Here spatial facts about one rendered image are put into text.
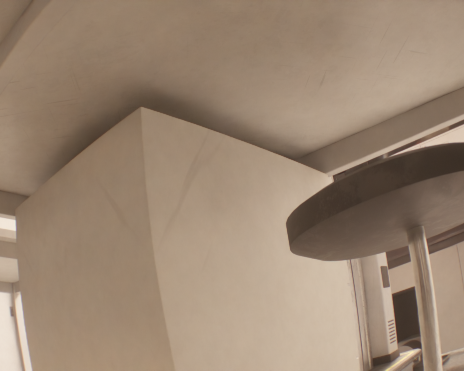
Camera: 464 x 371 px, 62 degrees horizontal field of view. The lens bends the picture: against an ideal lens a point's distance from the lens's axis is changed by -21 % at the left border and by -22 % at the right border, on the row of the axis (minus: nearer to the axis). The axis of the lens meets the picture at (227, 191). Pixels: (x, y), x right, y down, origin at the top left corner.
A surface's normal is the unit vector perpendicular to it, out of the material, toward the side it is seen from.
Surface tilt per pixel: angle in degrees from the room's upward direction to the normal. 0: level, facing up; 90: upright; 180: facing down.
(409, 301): 90
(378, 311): 90
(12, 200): 90
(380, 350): 90
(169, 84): 180
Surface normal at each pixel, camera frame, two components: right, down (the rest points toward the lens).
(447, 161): -0.14, -0.30
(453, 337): -0.65, -0.15
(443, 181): 0.07, 0.70
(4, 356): 0.75, -0.33
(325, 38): 0.15, 0.93
